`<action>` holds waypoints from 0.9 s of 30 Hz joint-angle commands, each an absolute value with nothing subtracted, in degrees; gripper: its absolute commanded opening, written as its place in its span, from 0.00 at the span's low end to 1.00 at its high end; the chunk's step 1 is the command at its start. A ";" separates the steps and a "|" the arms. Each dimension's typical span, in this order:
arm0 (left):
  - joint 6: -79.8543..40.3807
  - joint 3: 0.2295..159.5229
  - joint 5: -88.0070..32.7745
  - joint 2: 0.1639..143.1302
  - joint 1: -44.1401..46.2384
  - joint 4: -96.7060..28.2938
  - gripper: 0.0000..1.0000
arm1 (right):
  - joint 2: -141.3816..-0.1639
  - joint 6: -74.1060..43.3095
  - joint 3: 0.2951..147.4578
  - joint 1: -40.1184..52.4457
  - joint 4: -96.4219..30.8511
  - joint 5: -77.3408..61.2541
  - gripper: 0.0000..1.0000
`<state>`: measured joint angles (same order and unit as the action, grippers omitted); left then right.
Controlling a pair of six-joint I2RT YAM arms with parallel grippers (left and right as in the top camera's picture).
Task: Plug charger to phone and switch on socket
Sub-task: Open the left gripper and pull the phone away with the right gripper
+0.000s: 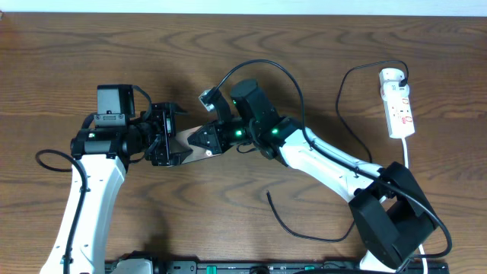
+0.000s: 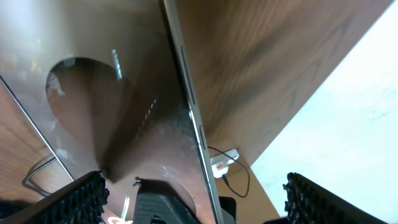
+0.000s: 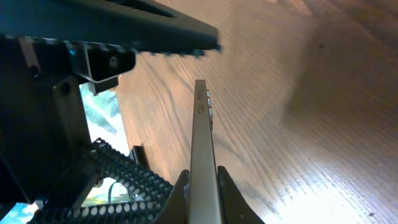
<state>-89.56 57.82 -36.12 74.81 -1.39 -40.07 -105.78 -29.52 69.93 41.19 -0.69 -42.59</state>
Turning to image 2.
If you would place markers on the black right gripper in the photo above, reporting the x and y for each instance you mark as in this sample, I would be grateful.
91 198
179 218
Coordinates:
228 208

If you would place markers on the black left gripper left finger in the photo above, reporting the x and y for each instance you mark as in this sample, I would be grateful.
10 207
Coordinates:
81 201

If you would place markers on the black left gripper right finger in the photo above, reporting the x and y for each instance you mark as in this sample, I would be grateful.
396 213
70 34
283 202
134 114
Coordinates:
308 202

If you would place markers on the white USB charger adapter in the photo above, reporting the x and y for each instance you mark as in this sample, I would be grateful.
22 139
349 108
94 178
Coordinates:
219 169

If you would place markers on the white power strip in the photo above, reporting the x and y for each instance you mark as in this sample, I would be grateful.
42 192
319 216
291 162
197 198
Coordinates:
227 157

